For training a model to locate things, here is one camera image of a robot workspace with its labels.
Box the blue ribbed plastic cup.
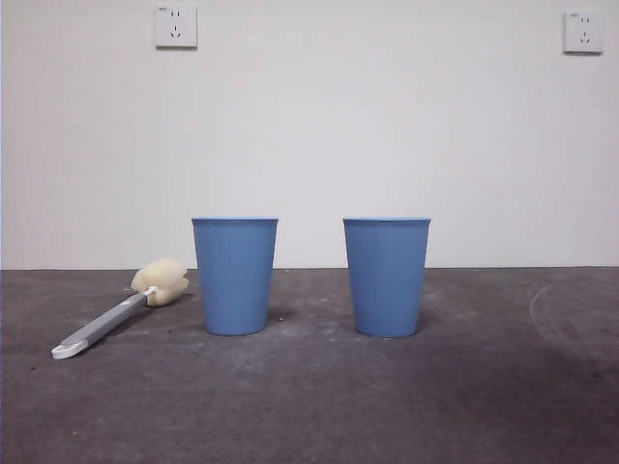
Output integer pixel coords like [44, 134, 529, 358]
[191, 217, 280, 336]
[341, 217, 431, 338]

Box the white wall power socket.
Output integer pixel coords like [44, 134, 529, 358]
[154, 4, 198, 51]
[562, 10, 605, 55]

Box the grey-handled sponge cup brush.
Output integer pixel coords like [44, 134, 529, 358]
[50, 258, 189, 361]

